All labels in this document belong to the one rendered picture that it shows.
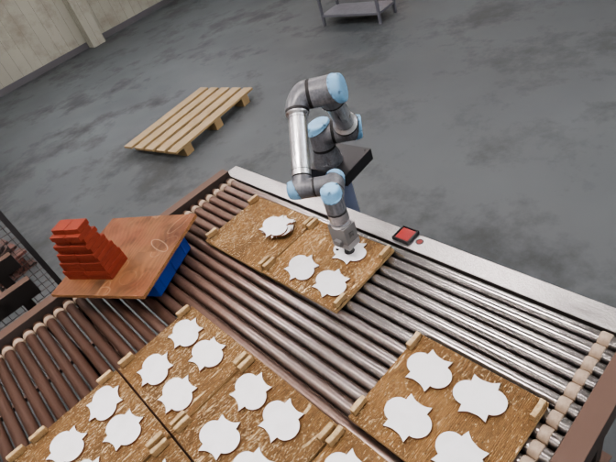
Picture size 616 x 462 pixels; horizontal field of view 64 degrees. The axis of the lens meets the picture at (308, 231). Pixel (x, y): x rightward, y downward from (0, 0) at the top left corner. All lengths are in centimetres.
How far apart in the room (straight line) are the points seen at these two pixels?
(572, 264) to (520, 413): 174
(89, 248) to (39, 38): 967
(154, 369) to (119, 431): 23
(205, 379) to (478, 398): 87
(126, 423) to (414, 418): 94
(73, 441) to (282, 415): 73
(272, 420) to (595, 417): 86
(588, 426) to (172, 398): 122
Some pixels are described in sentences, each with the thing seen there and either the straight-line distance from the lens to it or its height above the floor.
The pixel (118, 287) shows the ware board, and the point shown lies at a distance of 217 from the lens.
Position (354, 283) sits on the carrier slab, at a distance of 181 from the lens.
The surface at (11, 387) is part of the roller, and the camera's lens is 234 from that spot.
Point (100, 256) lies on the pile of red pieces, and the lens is 218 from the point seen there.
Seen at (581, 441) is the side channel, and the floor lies 95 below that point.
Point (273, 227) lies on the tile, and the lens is 214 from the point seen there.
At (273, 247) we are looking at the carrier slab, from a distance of 209.
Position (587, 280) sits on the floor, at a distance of 303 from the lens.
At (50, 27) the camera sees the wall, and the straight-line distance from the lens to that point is 1174.
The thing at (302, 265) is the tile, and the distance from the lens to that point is 194.
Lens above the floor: 223
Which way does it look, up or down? 38 degrees down
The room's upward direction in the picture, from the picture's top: 21 degrees counter-clockwise
